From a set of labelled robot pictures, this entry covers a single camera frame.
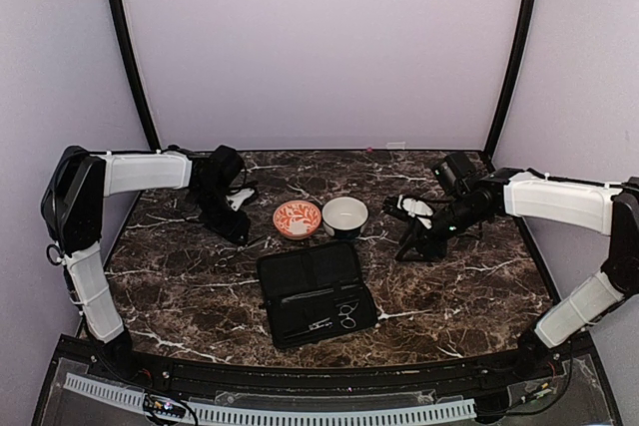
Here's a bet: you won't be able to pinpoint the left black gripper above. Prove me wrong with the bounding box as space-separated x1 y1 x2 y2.
190 185 251 245

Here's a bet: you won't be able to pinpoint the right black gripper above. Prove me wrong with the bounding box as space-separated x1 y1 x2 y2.
395 194 486 261

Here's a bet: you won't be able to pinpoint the silver thinning scissors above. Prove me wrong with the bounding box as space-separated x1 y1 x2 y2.
308 301 359 331

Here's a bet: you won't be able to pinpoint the black zippered tool case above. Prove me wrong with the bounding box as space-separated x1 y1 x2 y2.
257 241 377 350

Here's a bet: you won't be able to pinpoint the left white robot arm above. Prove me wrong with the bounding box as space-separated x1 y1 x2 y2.
41 146 258 344

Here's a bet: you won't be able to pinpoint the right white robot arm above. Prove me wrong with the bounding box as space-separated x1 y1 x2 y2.
383 168 638 380

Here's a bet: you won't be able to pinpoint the orange patterned bowl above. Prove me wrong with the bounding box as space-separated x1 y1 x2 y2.
273 200 321 239

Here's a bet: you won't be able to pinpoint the white and blue bowl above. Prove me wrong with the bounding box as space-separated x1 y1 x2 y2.
321 197 369 240

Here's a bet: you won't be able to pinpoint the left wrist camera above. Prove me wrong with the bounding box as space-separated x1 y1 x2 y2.
209 145 245 186

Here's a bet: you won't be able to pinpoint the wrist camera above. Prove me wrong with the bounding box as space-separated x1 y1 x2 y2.
431 152 477 197
209 145 245 186

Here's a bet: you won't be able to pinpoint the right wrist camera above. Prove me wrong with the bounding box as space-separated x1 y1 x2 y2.
431 152 477 197

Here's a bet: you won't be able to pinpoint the right black frame post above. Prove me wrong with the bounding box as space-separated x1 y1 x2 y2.
483 0 535 160

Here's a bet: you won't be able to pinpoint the black frame post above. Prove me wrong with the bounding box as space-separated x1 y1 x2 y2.
483 0 535 160
108 0 161 151

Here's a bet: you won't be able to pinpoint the white slotted cable duct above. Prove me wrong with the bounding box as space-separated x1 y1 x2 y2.
63 373 476 426

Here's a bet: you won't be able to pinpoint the black front rail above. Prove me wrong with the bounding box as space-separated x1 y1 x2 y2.
133 350 516 395

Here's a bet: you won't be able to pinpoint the left black frame post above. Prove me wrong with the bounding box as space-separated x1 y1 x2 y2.
108 0 161 151

